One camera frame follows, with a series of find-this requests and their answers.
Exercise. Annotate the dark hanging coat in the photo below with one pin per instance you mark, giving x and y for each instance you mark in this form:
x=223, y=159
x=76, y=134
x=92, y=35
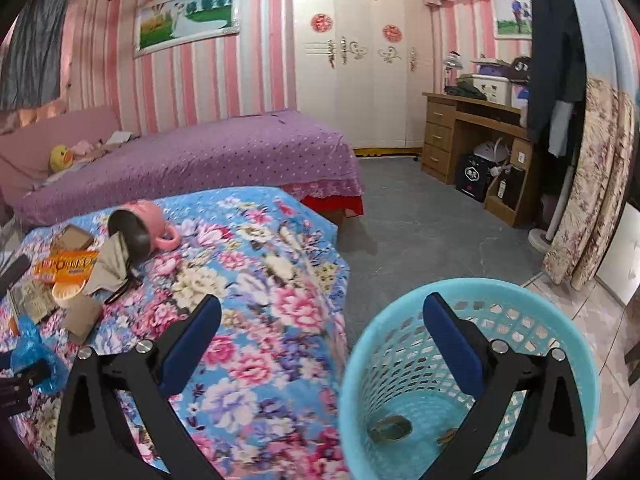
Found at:
x=555, y=60

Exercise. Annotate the black tall box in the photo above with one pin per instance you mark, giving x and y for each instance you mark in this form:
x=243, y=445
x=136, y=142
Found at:
x=512, y=187

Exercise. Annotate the white wardrobe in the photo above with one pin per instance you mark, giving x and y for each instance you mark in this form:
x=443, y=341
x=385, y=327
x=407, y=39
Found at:
x=360, y=85

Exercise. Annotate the brown cardboard tube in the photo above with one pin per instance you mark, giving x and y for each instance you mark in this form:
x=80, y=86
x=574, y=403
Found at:
x=82, y=317

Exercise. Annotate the pink mug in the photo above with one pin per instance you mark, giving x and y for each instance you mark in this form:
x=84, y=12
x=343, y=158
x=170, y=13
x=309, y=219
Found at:
x=150, y=220

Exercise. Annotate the desk lamp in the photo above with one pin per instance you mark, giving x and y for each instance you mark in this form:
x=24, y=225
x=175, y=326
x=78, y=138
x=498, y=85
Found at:
x=452, y=67

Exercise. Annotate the grey curtain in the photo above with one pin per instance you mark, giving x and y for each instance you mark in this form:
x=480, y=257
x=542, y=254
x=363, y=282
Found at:
x=35, y=45

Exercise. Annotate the bed with purple cover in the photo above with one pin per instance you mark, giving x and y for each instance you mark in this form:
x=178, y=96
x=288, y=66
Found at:
x=225, y=155

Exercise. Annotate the pink headboard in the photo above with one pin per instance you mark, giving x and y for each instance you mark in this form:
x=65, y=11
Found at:
x=45, y=130

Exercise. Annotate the black printed carton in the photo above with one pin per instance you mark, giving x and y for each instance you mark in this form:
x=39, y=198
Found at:
x=472, y=177

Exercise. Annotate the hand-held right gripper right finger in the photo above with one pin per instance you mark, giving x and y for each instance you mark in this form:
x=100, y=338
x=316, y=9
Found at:
x=452, y=345

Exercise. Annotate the white standing fan base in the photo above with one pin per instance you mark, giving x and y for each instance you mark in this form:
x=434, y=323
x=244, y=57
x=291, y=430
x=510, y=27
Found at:
x=540, y=237

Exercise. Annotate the yellow duck toy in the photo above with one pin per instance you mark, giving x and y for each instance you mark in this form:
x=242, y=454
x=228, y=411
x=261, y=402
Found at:
x=61, y=156

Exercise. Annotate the round metal can lid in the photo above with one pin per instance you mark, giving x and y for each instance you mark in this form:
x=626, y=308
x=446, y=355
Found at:
x=390, y=429

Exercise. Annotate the grey hanging garment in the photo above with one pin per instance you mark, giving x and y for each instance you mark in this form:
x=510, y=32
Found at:
x=560, y=130

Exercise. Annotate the light blue plastic basket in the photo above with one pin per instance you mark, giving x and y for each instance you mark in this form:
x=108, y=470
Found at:
x=360, y=400

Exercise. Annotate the pink plush toy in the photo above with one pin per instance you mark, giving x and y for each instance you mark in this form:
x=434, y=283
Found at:
x=82, y=148

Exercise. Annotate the light blue curtain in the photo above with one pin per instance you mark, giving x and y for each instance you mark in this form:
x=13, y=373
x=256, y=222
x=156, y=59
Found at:
x=595, y=20

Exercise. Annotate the orange snack packet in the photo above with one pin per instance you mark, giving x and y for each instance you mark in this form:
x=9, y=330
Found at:
x=67, y=265

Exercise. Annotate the white storage box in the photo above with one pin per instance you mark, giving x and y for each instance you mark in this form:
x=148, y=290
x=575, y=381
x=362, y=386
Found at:
x=492, y=90

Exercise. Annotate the brown cardboard piece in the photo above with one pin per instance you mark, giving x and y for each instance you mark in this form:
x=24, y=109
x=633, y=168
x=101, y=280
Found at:
x=72, y=237

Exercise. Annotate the blue floral blanket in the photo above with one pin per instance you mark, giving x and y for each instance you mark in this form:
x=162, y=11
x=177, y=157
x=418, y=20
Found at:
x=260, y=300

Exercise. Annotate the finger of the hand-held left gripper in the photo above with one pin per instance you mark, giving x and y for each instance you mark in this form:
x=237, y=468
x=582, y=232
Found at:
x=22, y=374
x=15, y=271

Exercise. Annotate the wooden desk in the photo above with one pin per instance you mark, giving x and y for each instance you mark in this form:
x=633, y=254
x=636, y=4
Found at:
x=442, y=130

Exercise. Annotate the framed wedding picture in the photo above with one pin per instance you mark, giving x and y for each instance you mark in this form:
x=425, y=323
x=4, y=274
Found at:
x=185, y=17

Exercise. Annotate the purple flat box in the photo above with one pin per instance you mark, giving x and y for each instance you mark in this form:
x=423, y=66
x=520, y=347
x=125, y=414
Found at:
x=492, y=66

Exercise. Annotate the dark folded clothes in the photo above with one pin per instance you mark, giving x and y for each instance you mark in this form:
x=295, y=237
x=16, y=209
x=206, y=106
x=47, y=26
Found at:
x=465, y=92

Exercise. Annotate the white paper sheet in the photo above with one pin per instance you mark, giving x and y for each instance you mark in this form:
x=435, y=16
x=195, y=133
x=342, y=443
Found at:
x=120, y=136

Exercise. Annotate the black cap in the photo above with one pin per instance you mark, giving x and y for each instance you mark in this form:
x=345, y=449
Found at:
x=520, y=70

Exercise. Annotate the small framed picture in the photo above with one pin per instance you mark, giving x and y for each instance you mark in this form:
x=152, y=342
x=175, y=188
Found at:
x=512, y=15

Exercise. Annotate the olive printed packet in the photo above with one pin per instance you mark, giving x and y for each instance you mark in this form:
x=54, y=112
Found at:
x=32, y=300

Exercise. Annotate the white round appliance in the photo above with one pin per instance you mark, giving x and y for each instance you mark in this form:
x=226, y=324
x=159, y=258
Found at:
x=490, y=152

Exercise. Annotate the blue plastic bag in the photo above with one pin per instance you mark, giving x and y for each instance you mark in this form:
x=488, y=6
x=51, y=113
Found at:
x=32, y=345

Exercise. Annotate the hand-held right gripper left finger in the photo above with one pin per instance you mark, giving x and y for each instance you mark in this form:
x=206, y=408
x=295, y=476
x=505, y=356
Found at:
x=192, y=345

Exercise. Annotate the floral folded mattress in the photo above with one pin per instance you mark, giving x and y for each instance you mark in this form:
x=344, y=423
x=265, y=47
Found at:
x=595, y=175

